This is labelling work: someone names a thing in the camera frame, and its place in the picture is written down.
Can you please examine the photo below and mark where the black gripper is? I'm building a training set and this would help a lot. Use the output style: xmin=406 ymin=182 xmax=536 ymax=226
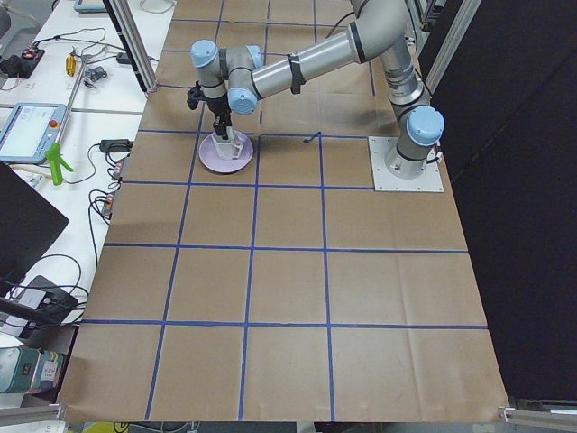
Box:
xmin=206 ymin=92 xmax=232 ymax=141

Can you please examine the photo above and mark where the white faceted cup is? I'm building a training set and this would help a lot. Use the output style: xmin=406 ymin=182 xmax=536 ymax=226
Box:
xmin=212 ymin=127 xmax=243 ymax=161

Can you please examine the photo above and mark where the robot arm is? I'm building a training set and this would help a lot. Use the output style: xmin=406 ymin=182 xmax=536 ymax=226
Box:
xmin=188 ymin=0 xmax=444 ymax=179

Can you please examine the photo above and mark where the lavender plate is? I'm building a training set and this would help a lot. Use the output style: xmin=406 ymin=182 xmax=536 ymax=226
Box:
xmin=198 ymin=131 xmax=253 ymax=174

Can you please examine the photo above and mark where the black power adapter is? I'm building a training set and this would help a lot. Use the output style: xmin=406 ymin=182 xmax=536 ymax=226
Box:
xmin=98 ymin=139 xmax=133 ymax=153

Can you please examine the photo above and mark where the long metal reacher rod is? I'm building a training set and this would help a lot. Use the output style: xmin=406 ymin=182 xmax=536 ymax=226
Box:
xmin=55 ymin=48 xmax=87 ymax=144

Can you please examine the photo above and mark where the teach pendant tablet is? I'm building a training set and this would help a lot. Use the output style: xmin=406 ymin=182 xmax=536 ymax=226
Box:
xmin=1 ymin=103 xmax=66 ymax=164

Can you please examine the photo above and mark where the black monitor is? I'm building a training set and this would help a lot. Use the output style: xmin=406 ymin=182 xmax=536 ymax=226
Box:
xmin=1 ymin=164 xmax=69 ymax=296

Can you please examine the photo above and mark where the black box device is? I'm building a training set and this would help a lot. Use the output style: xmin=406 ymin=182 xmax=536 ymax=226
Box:
xmin=11 ymin=275 xmax=78 ymax=325

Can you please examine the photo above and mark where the green white box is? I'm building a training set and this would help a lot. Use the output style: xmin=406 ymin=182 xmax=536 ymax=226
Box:
xmin=1 ymin=345 xmax=64 ymax=394

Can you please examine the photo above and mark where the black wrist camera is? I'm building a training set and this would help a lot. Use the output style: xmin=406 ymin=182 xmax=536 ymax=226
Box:
xmin=187 ymin=81 xmax=204 ymax=110

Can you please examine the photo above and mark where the aluminium frame post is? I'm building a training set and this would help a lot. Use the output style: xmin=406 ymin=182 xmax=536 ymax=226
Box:
xmin=103 ymin=0 xmax=158 ymax=95

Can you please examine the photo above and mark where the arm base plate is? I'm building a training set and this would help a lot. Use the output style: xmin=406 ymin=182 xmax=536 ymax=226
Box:
xmin=368 ymin=136 xmax=444 ymax=193

